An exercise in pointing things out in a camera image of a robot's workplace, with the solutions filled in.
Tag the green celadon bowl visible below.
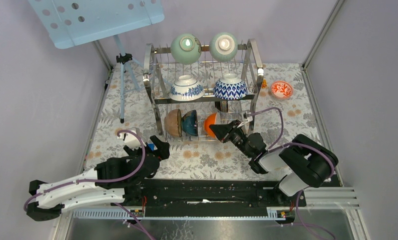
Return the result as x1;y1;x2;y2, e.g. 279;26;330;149
209;32;238;62
170;33;202;65

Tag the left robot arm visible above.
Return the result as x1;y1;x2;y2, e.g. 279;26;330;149
24;130;170;222

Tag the blue sponge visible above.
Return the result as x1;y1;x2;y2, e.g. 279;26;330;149
147;143;155;151

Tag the red white coral bowl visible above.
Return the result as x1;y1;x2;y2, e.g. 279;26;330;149
270;80;294;100

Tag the brown speckled bowl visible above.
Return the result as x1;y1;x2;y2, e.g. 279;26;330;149
164;108;182;137

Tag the steel two-tier dish rack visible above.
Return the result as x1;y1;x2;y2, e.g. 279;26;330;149
143;38;264;144

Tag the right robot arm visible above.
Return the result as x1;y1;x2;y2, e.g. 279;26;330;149
209;120;338;206

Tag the white blue floral bowl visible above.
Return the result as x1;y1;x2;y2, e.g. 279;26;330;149
169;75;205;102

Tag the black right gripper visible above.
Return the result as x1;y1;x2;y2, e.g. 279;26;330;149
209;119;252;158

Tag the light blue music stand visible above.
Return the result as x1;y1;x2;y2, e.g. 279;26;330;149
28;0;165;124

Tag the orange bowl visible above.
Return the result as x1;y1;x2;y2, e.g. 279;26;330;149
204;112;220;139

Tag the right green celadon bowl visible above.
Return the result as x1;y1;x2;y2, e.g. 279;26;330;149
209;32;238;62

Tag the floral tablecloth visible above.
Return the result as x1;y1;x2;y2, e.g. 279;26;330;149
84;63;320;181

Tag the blue white zigzag bowl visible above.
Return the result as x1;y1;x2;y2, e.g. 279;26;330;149
214;73;248;100

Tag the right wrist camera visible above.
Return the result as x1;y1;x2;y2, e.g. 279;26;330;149
237;111;253;128

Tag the dark patterned bowl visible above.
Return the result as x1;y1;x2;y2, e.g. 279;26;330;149
214;101;229;113

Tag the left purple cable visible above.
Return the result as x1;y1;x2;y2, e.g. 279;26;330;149
23;129;156;240

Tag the teal blue bowl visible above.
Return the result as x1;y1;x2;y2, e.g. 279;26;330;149
182;110;198;136

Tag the left green celadon bowl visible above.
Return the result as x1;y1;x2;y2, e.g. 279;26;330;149
170;33;202;65

